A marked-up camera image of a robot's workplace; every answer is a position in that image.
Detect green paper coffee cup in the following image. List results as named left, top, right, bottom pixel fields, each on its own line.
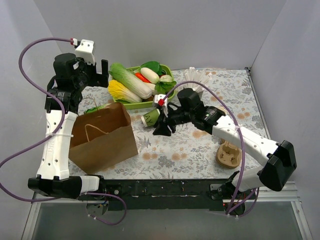
left=140, top=108, right=160, bottom=128

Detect brown paper bag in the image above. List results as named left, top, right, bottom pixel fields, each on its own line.
left=68, top=102, right=138, bottom=175

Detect brown cardboard cup carrier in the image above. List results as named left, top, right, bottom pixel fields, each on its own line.
left=215, top=139, right=242, bottom=169

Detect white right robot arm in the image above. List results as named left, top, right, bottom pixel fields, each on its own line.
left=153, top=88, right=297, bottom=199

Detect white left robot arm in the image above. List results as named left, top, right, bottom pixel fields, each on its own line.
left=28, top=53, right=109, bottom=200

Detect yellow napa cabbage toy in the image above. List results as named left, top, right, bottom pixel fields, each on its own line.
left=108, top=80, right=142, bottom=103

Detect green napa cabbage toy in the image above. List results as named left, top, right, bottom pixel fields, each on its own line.
left=109, top=62, right=153, bottom=99

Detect small green cabbage toy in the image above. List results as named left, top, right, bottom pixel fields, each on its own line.
left=84, top=104, right=108, bottom=114

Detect bok choy toy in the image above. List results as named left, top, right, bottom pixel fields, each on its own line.
left=154, top=74, right=177, bottom=95

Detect white wrapped straws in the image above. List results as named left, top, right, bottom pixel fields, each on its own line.
left=182, top=67, right=212, bottom=92

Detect green plastic tray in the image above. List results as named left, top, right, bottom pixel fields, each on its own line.
left=108, top=64, right=176, bottom=110

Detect white radish toy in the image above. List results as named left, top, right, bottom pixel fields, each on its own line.
left=140, top=67, right=160, bottom=84

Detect green leafy vegetable toy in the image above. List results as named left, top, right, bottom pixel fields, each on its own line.
left=140, top=61, right=162, bottom=76

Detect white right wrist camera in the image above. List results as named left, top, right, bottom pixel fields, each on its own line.
left=152, top=94, right=168, bottom=108

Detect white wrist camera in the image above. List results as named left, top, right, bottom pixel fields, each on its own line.
left=152, top=94, right=168, bottom=108
left=75, top=39, right=96, bottom=66

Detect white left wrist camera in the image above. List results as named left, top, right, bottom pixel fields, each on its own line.
left=75, top=39, right=96, bottom=66

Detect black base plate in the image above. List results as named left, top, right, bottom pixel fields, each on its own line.
left=102, top=178, right=236, bottom=211

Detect aluminium frame rail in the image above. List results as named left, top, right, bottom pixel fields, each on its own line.
left=22, top=181, right=312, bottom=240

